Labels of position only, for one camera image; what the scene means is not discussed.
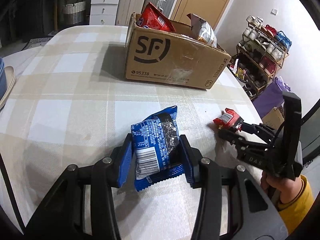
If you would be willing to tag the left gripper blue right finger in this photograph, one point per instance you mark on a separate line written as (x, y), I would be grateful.
(190, 159)

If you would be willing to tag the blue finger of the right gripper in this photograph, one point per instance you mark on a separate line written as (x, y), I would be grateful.
(241, 143)
(263, 131)

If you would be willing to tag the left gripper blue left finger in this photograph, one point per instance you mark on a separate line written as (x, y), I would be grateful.
(125, 155)

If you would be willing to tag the small red snack pack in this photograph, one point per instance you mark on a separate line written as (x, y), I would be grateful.
(229, 120)

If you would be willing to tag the blue cookie pack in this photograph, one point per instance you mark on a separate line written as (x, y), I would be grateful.
(155, 141)

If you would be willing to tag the white red noodle snack bag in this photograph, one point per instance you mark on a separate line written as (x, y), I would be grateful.
(202, 30)

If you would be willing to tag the red puffed snack bag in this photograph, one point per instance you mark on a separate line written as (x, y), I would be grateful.
(152, 18)

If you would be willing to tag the yellow sleeve forearm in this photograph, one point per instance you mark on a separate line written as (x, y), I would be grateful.
(294, 212)

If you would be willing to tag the person's right hand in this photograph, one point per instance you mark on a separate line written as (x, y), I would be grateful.
(289, 189)

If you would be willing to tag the small cardboard box on floor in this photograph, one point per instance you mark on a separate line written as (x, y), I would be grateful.
(274, 118)

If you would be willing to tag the purple bag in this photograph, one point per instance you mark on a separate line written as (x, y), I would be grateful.
(271, 97)

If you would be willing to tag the shoe rack with shoes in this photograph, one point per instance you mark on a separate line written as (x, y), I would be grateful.
(260, 54)

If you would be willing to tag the checkered tablecloth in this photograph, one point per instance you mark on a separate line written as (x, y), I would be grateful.
(72, 105)

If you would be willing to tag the SF cardboard box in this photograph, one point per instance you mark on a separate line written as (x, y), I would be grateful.
(171, 58)

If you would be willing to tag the blue bowls stack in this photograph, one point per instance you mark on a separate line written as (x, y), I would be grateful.
(3, 79)

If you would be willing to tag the beige plate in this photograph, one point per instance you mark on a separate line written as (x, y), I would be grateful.
(10, 82)

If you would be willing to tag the woven laundry basket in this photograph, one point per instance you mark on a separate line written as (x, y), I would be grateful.
(74, 13)

